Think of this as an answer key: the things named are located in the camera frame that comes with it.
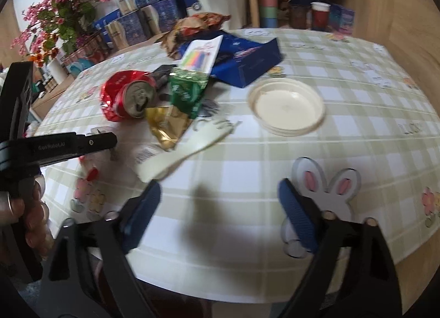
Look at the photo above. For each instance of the gold foil wrapper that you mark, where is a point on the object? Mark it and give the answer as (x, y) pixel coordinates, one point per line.
(165, 125)

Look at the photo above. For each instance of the green snack wrapper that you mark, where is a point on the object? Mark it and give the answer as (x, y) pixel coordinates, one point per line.
(187, 93)

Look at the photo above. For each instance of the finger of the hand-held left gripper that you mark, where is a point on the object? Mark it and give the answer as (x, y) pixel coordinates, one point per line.
(82, 144)

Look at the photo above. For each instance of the red cup with white lid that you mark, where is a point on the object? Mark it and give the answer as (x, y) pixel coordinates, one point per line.
(319, 17)

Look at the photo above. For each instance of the white paper wrapper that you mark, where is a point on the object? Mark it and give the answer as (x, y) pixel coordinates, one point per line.
(178, 156)

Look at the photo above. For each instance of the person's left hand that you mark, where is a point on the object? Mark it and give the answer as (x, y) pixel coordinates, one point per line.
(34, 225)

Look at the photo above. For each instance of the white vase with orange flowers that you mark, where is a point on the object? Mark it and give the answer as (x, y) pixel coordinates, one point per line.
(56, 70)

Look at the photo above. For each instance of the crushed red drink can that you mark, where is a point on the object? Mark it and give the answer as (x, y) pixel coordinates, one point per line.
(118, 96)

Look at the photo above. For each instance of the green checked tablecloth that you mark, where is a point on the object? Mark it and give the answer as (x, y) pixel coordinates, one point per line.
(240, 173)

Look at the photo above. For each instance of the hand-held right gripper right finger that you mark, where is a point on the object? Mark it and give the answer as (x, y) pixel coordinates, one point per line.
(299, 215)

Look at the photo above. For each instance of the brown cup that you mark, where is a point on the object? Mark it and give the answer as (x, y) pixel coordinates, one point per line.
(297, 17)

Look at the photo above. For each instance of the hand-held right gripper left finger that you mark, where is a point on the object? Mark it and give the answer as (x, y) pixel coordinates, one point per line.
(144, 215)

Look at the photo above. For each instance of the brown crumpled wrapper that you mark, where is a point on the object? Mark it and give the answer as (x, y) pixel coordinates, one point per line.
(192, 26)

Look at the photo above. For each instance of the pink artificial flower plant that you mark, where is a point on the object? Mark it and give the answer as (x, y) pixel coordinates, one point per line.
(58, 5)

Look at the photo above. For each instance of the wooden fence planter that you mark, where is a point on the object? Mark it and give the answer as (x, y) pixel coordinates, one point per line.
(92, 43)

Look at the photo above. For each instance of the stack of blue gift boxes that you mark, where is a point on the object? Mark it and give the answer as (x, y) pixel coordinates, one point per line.
(151, 12)

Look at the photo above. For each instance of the teal printed packet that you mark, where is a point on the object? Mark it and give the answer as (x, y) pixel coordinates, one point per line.
(77, 65)

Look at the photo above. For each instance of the small blue box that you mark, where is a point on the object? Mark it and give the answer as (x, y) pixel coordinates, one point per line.
(342, 19)

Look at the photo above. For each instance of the low wooden cabinet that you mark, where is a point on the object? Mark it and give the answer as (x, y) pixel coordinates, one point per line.
(48, 101)

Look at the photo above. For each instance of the birthday candle pack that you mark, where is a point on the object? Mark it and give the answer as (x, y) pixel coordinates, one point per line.
(202, 53)

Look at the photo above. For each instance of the white plastic lid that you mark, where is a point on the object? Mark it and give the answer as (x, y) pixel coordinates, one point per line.
(285, 108)

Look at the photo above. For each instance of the dark blue coffee bag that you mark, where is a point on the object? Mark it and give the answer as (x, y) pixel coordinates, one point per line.
(251, 65)

